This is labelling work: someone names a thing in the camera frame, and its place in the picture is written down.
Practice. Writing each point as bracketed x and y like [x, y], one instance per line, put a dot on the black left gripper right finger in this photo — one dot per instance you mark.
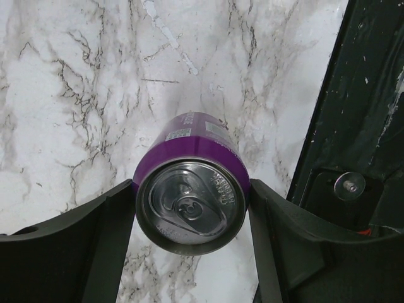
[303, 258]

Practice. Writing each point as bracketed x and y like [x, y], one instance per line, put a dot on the black base frame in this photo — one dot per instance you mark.
[350, 170]

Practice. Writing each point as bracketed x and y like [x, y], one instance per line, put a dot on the purple fanta can front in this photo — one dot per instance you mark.
[191, 186]

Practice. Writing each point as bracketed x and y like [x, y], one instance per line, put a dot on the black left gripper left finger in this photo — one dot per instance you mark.
[77, 256]

